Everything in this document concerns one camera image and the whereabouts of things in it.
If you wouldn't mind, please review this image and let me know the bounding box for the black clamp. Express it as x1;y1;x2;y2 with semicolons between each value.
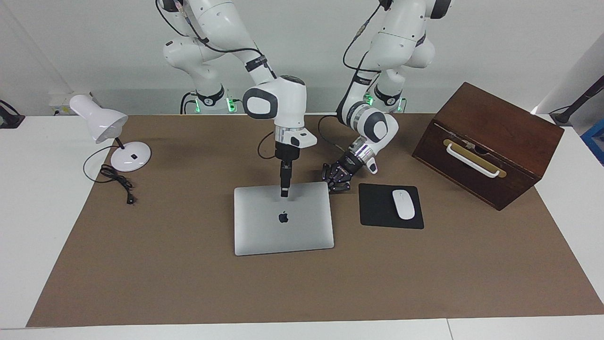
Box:
0;99;25;129

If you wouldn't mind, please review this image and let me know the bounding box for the dark brown wooden box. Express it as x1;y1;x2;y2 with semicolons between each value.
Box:
412;82;565;211

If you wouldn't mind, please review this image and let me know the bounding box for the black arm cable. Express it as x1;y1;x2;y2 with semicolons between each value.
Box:
156;0;284;160
317;0;384;157

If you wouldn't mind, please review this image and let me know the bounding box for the black stand pole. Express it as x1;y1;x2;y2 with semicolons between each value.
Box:
550;76;604;126

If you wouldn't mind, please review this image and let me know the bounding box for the brown table mat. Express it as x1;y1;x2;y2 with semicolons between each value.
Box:
26;113;604;328

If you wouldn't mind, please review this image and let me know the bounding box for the grey Apple laptop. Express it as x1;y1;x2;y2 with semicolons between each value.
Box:
234;182;335;256

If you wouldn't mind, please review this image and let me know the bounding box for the white desk lamp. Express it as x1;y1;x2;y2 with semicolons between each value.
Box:
69;93;152;173

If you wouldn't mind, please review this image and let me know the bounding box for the white wall socket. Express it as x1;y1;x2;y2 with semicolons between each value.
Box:
50;92;90;116

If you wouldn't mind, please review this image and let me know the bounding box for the black lamp power cable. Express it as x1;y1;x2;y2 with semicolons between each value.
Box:
83;144;137;206

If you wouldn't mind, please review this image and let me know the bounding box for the black base cable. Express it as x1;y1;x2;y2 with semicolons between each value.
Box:
180;92;201;115

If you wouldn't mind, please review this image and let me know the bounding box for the brass handle plate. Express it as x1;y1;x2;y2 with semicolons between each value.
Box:
443;139;507;179

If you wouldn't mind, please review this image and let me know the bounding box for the black mouse pad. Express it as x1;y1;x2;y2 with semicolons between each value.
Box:
359;183;424;230

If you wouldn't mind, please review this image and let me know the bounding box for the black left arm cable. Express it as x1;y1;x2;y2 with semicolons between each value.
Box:
317;0;384;157

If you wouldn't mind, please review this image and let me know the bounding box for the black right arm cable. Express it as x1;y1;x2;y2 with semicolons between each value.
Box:
156;0;284;160

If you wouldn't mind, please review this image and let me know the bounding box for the white computer mouse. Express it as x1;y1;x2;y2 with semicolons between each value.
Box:
392;189;416;221

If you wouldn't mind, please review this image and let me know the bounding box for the white box handle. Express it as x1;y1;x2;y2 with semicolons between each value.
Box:
446;143;501;179

